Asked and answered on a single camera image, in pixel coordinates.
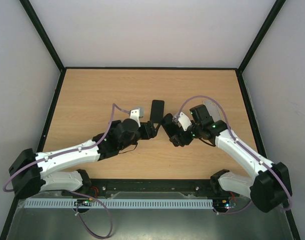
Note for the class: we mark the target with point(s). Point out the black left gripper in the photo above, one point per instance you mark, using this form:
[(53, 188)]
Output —
[(152, 133)]

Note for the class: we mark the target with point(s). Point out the white slotted cable duct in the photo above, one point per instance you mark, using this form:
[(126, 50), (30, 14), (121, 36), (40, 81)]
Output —
[(67, 203)]

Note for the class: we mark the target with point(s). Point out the black enclosure frame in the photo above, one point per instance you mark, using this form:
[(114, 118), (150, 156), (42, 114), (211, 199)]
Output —
[(277, 6)]

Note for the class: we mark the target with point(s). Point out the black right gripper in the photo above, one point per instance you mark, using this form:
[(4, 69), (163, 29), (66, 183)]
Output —
[(173, 131)]

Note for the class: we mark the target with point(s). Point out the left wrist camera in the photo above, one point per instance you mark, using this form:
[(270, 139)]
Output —
[(135, 114)]

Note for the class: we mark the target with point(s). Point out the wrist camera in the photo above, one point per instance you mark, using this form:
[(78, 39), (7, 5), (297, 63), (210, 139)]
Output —
[(135, 114), (182, 120)]

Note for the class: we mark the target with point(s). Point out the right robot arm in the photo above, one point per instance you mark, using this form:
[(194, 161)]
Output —
[(268, 184)]

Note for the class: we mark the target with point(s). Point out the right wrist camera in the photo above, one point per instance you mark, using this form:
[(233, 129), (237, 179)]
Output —
[(182, 120)]

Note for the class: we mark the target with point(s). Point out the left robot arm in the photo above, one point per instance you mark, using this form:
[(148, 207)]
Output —
[(32, 172)]

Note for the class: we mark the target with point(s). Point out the black smartphone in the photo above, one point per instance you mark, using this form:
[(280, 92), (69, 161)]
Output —
[(157, 111)]

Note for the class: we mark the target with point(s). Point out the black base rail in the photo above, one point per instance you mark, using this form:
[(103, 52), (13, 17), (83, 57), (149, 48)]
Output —
[(197, 187)]

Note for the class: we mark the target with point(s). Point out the phone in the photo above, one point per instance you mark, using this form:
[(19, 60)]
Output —
[(171, 129)]

